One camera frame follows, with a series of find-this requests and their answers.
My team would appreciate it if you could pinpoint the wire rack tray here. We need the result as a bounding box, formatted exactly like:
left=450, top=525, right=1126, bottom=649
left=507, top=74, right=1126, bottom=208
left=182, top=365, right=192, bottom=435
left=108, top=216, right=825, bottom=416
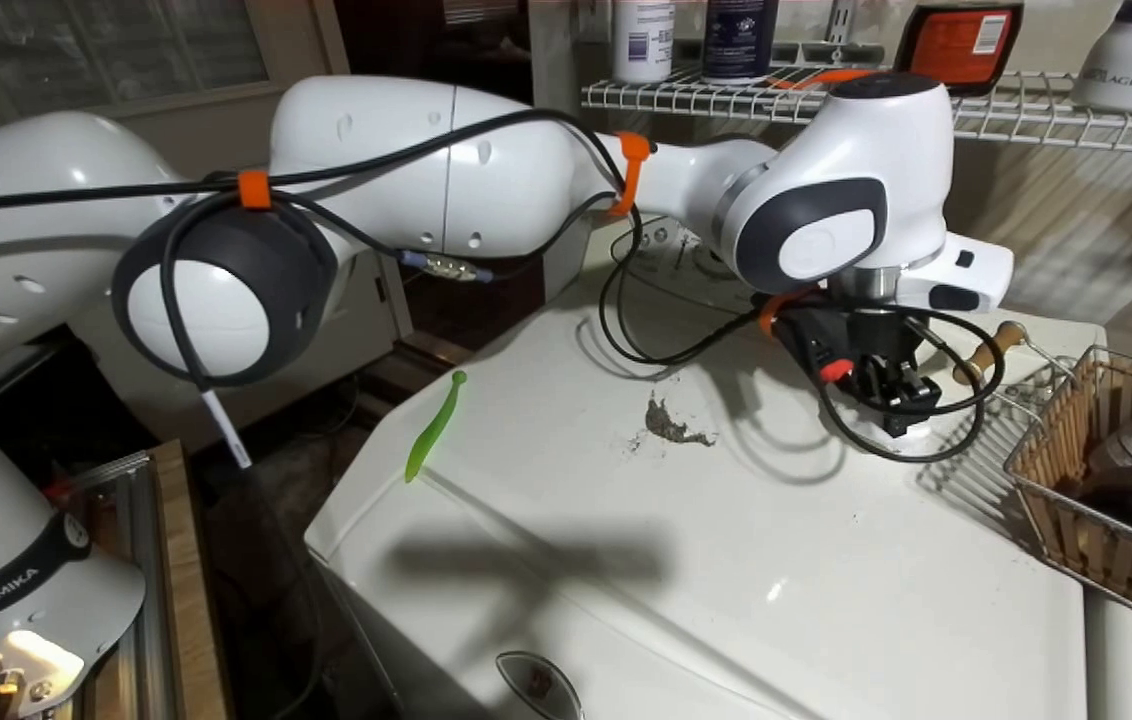
left=910, top=355, right=1085, bottom=553

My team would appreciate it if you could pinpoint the white washing machine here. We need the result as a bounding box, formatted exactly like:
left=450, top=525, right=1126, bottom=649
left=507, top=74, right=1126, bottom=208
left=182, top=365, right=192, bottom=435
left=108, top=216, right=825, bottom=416
left=303, top=279, right=1132, bottom=720

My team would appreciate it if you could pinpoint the dirt pile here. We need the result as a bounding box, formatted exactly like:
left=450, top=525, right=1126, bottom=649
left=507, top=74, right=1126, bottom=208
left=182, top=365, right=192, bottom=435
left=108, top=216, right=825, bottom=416
left=643, top=396, right=714, bottom=448

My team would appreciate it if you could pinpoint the dark blue bottle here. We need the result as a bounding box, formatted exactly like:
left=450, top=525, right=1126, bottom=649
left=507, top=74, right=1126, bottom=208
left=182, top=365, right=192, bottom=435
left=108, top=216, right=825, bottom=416
left=703, top=0, right=780, bottom=82

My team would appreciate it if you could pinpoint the wooden handled tool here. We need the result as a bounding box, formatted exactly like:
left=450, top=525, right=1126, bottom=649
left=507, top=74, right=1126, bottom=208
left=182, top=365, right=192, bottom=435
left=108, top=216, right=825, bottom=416
left=946, top=322, right=1028, bottom=387

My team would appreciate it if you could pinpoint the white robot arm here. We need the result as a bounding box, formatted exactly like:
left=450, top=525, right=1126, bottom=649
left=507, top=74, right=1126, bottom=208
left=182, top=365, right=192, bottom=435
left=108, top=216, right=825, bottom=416
left=0, top=74, right=1017, bottom=384

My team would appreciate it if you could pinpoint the wooden board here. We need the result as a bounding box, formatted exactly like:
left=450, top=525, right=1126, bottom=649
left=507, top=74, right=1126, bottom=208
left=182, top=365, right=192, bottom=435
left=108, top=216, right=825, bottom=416
left=153, top=443, right=229, bottom=720

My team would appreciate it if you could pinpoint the orange box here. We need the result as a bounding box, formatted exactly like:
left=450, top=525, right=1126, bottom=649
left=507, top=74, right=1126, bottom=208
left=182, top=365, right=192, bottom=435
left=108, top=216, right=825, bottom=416
left=895, top=0, right=1025, bottom=98

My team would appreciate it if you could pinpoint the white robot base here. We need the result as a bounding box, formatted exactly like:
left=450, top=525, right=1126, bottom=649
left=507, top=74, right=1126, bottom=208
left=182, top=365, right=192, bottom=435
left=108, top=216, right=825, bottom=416
left=0, top=452, right=144, bottom=720

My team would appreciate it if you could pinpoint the green plastic strip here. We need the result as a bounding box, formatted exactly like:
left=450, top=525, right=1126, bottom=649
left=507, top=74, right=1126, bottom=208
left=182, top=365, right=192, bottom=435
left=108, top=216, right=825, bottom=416
left=404, top=369, right=468, bottom=483

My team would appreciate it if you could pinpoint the white lotion bottle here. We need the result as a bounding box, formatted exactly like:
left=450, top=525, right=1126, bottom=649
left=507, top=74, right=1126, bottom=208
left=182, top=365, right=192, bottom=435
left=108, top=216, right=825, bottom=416
left=613, top=0, right=675, bottom=86

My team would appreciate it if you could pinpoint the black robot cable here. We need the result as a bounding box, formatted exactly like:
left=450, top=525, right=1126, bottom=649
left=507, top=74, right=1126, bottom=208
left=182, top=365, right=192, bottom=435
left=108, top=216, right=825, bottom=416
left=0, top=104, right=1009, bottom=471

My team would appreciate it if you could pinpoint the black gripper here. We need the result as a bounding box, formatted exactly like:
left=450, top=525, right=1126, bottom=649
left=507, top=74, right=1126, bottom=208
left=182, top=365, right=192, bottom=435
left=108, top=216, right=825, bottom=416
left=777, top=300, right=940, bottom=435

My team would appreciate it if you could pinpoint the wicker basket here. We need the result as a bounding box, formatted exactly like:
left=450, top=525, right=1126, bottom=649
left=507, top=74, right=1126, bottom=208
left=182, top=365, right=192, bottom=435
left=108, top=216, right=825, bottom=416
left=1009, top=348, right=1132, bottom=610

